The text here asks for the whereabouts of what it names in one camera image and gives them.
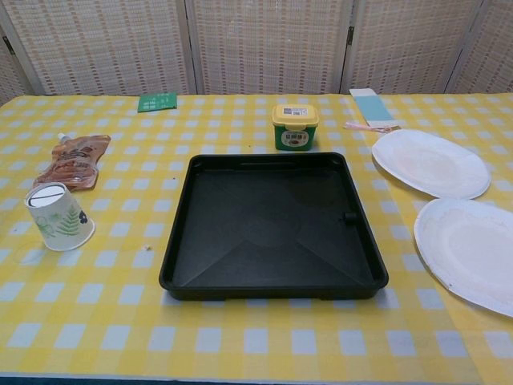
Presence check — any white paper plate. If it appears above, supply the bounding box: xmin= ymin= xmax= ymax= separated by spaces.
xmin=414 ymin=197 xmax=513 ymax=318
xmin=371 ymin=128 xmax=492 ymax=201

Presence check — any black plastic tray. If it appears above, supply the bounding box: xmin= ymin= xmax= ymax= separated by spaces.
xmin=159 ymin=151 xmax=390 ymax=302

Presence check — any green tub with yellow lid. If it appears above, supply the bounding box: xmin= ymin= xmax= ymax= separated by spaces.
xmin=271 ymin=103 xmax=320 ymax=152

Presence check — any pink paper wrapper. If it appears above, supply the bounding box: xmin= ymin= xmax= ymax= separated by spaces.
xmin=342 ymin=120 xmax=401 ymax=133

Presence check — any green printed card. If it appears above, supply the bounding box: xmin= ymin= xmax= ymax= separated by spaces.
xmin=136 ymin=91 xmax=179 ymax=114

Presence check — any blue and white paper strip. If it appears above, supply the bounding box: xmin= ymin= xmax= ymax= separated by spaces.
xmin=349 ymin=87 xmax=398 ymax=127

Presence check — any woven folding screen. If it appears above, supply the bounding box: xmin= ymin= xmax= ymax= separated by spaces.
xmin=0 ymin=0 xmax=513 ymax=106

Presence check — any yellow checked tablecloth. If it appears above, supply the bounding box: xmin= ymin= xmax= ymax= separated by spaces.
xmin=0 ymin=92 xmax=513 ymax=380

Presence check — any brown sauce pouch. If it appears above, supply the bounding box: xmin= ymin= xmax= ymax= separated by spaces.
xmin=33 ymin=133 xmax=112 ymax=191

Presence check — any fern print paper cup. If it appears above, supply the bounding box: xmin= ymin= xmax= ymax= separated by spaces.
xmin=24 ymin=182 xmax=96 ymax=252

